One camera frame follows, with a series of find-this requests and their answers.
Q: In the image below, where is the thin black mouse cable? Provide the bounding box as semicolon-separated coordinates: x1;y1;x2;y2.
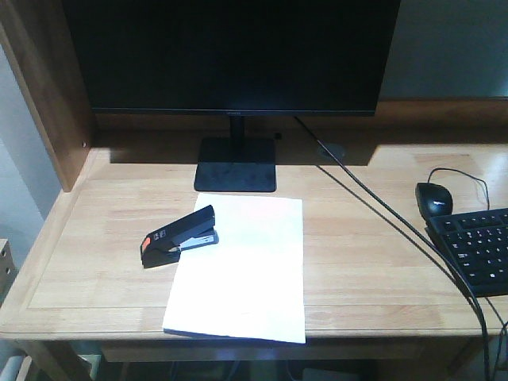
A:
427;167;491;211

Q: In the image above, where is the wooden desk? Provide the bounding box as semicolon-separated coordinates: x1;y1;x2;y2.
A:
1;98;507;380

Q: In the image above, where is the white paper sheet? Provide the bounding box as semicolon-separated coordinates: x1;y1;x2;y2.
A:
162;193;306;344

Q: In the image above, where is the black stapler with orange tab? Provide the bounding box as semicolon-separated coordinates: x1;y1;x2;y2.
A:
140;205;219;269

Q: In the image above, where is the black monitor cable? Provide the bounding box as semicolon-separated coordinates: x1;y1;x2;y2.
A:
292;114;493;381

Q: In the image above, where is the black keyboard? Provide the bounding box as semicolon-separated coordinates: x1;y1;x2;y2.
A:
426;208;507;297

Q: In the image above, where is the grey desk cable grommet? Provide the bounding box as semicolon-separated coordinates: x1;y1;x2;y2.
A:
317;144;345;160

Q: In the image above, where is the black computer mouse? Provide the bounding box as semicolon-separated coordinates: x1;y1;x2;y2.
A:
415;182;453;220

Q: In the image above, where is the black computer monitor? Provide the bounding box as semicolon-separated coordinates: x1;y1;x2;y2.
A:
63;1;400;192

